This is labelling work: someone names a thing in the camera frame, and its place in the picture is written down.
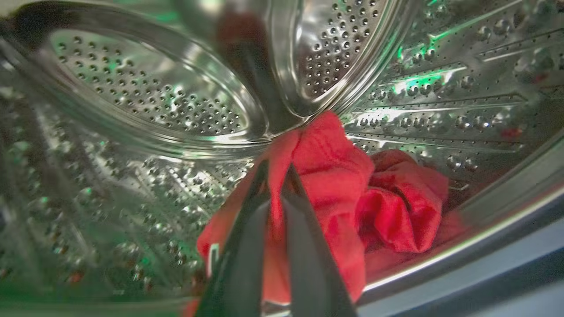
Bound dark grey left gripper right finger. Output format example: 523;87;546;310
281;163;357;317

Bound stainless steel washing machine drum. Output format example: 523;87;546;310
0;0;564;309

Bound grey washing machine door gasket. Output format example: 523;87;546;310
357;185;564;317

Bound red cloth garment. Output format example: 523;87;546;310
183;110;468;317

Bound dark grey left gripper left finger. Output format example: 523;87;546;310
194;159;271;317

